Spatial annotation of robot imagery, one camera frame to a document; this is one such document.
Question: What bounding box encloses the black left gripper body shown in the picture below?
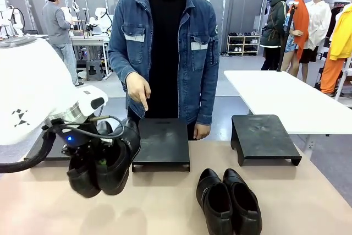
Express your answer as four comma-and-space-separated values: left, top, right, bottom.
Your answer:
43, 118, 113, 159

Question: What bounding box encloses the black leather dress shoe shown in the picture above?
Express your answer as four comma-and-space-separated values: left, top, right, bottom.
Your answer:
67, 146, 103, 199
95, 118, 142, 196

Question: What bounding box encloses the person's right forearm denim sleeve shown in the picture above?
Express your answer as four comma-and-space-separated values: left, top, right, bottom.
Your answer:
107, 23, 140, 81

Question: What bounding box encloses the person's left forearm denim sleeve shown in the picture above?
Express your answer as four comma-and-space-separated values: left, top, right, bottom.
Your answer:
195, 47, 221, 126

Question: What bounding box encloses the person torso denim jacket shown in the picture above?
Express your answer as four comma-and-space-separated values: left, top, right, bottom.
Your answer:
107, 0, 221, 141

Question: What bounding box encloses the person in white shirt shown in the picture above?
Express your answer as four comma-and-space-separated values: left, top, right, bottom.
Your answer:
298, 0, 333, 84

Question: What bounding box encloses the person's right hand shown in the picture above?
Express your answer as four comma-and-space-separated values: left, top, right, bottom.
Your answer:
125, 72, 152, 112

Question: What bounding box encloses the person's left hand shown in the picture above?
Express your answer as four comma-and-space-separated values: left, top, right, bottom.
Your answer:
193, 122, 212, 141

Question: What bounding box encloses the grey plastic stool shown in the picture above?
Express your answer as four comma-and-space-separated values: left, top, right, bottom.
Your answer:
85, 59, 105, 82

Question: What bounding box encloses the white background workbench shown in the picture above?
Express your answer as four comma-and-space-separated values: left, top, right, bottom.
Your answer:
69, 32, 112, 79

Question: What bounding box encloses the man in grey with cap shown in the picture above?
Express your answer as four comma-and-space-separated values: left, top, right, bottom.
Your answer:
41, 0, 85, 87

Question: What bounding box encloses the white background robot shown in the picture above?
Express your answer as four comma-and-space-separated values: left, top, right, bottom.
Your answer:
0, 4, 26, 39
87, 6, 114, 36

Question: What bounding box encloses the black leather loafer shoe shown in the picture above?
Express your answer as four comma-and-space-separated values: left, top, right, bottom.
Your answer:
195, 168, 234, 235
221, 168, 263, 235

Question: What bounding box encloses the wooden shoe rack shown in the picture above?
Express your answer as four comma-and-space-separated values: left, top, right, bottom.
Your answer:
226, 34, 261, 57

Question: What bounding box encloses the white folding table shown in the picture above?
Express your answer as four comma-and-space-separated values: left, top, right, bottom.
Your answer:
223, 69, 352, 150

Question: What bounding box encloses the mannequin in dark green jacket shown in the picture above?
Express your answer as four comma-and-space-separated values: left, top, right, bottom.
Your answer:
259, 0, 293, 72

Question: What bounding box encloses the mannequin with orange scarf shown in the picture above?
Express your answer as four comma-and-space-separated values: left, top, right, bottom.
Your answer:
280, 0, 312, 83

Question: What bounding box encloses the mannequin in yellow and orange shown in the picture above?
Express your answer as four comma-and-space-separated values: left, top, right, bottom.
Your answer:
320, 3, 352, 96

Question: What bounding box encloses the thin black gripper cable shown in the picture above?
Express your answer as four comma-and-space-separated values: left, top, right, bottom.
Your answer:
56, 113, 128, 140

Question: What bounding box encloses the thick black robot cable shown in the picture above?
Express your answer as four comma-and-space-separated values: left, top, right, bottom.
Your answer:
0, 124, 60, 174

